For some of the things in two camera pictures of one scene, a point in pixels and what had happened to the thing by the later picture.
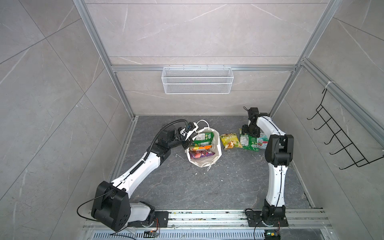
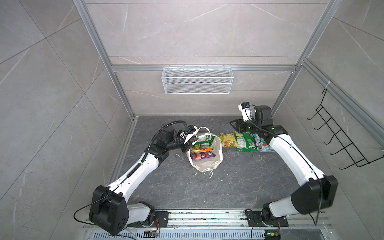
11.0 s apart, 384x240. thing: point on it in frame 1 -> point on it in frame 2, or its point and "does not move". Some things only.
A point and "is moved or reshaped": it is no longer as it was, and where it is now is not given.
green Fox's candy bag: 248,142 is moved or reshaped
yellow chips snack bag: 230,141 does not move
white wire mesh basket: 182,80 does not move
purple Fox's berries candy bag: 197,154 does not move
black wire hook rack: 359,158 does not move
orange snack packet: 193,148 is moved or reshaped
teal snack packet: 262,141 does not move
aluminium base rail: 308,224 does not move
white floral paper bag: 206,148 is moved or reshaped
